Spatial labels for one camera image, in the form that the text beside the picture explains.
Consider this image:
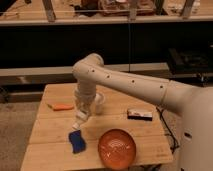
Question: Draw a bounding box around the blue sponge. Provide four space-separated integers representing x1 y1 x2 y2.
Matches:
68 130 86 154

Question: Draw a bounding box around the black equipment on shelf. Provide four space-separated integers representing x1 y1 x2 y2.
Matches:
167 48 213 74

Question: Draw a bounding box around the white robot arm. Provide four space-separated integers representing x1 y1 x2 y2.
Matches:
73 53 213 171

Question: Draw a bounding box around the long wooden shelf bench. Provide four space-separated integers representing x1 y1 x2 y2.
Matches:
0 0 213 76

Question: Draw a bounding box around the translucent plastic cup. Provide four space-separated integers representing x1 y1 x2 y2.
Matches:
93 92 105 115

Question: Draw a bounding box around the orange bowl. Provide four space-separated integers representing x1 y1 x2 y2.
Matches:
98 129 136 170

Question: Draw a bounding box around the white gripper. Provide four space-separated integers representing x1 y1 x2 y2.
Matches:
74 84 96 121

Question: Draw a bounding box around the black cable on floor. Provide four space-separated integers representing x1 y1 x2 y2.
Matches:
155 106 181 155

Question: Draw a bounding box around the orange carrot toy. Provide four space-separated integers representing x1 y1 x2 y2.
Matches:
47 104 74 111

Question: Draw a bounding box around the black and white snack bar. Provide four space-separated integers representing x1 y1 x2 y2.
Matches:
127 109 153 121

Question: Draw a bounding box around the clear plastic bottle white cap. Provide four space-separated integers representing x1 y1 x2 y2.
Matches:
72 108 91 130

